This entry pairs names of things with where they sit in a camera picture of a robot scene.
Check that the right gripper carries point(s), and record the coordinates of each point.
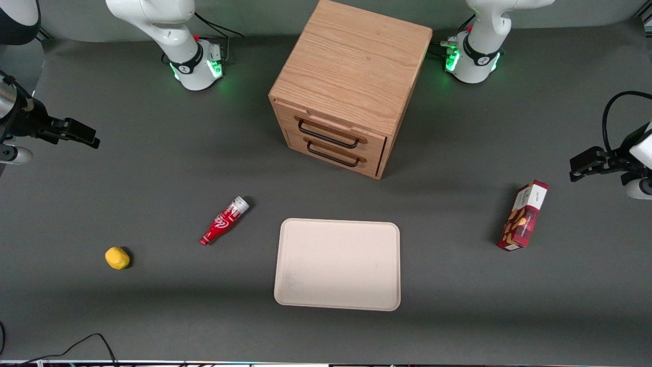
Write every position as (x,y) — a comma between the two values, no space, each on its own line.
(29,124)

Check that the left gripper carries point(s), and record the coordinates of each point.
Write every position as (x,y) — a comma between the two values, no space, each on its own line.
(619,154)

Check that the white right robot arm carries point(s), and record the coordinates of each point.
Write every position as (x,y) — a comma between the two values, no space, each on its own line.
(175,30)

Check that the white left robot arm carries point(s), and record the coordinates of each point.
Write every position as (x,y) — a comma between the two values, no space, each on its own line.
(479,51)

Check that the wooden drawer cabinet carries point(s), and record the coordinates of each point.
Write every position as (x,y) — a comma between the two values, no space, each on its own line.
(351,61)

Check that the red cookie box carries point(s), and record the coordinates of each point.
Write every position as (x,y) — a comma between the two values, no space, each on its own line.
(524,216)

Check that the yellow lemon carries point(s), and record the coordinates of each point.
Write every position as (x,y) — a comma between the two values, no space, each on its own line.
(117,258)

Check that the red cola bottle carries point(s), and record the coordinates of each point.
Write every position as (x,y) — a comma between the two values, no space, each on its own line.
(222,223)

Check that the beige plastic tray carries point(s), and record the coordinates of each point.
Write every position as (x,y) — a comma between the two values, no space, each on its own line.
(337,265)

